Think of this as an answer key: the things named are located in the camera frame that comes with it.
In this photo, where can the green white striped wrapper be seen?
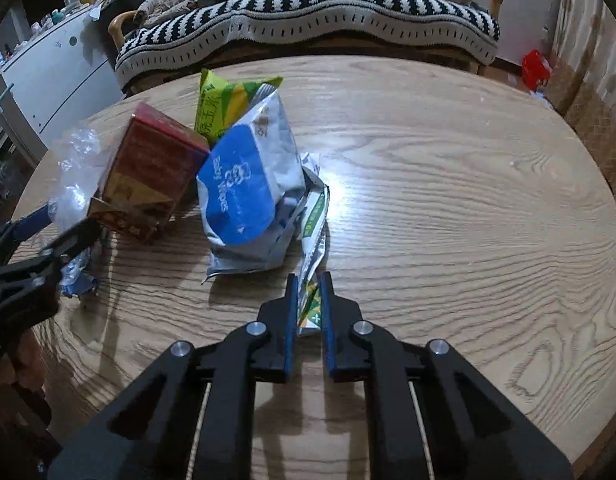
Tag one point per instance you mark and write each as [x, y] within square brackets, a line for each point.
[313, 220]

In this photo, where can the beige crumpled cloth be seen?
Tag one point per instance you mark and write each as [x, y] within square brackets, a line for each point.
[168, 5]

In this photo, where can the beige patterned curtain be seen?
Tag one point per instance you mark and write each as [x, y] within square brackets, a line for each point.
[587, 60]

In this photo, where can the white paper scraps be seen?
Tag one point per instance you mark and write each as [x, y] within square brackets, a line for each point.
[540, 97]

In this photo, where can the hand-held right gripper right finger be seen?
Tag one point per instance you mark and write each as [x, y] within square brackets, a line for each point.
[328, 330]

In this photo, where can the wooden sofa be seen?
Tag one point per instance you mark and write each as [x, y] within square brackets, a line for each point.
[117, 25]

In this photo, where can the black white striped sofa cover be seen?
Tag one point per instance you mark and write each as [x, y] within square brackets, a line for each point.
[313, 15]

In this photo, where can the clear plastic bag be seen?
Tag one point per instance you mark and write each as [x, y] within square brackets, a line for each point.
[75, 160]

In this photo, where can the blue white wipes packet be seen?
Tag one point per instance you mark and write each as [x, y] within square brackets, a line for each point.
[238, 195]

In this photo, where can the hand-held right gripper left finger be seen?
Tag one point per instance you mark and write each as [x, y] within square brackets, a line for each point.
[289, 330]

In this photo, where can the red cardboard box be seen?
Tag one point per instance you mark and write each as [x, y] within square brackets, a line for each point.
[148, 165]

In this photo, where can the red bag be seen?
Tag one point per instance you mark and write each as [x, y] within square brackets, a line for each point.
[535, 67]

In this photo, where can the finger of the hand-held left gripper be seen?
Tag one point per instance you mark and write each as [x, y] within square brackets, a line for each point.
[78, 240]
[33, 220]

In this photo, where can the white dresser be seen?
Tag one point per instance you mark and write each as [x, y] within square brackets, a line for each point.
[53, 70]

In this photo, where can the blue wrapper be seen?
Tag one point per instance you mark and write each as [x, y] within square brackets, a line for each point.
[78, 280]

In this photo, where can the green yellow snack packet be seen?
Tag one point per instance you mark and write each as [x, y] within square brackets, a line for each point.
[223, 105]

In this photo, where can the white hanging paper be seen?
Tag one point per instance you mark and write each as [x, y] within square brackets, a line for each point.
[99, 10]

